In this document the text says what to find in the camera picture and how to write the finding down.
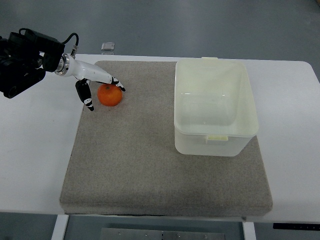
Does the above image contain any translucent white plastic box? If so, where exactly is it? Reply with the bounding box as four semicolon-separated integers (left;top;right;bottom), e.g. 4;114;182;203
174;57;259;157

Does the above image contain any white right table leg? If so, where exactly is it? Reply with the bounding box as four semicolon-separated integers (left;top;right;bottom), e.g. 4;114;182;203
242;217;257;240

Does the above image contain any orange fruit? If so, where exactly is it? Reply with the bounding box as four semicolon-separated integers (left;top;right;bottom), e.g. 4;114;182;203
97;83;123;107

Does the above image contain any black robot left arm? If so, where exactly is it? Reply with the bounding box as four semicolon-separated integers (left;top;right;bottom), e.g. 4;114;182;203
0;28;65;99

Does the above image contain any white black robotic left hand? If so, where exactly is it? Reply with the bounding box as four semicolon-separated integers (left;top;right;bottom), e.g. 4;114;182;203
55;53;126;111

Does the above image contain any white left table leg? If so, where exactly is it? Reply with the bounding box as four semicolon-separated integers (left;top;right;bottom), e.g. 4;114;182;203
51;214;69;240

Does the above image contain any white table leg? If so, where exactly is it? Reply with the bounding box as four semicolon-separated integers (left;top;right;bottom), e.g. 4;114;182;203
242;217;257;240
51;214;69;240

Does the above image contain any black table control panel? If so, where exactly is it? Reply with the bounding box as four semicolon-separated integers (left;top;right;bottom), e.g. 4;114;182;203
273;223;320;231

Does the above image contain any small clear square object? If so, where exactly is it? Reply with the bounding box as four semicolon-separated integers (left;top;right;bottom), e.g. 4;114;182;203
101;42;115;51

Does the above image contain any grey felt mat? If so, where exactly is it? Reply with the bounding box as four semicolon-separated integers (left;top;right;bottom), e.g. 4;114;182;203
59;61;273;217

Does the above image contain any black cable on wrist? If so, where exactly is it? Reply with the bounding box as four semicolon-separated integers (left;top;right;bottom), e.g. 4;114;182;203
18;28;80;58

